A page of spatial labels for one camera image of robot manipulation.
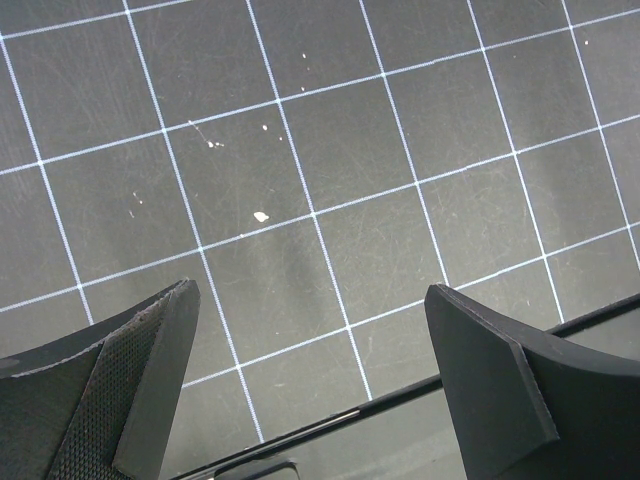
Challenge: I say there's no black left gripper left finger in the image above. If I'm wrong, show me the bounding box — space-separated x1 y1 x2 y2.
1 279 200 479

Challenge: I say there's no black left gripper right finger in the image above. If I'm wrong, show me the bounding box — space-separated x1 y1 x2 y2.
425 284 639 479

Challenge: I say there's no black grid cutting mat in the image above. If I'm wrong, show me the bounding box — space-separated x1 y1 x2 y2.
1 1 639 454

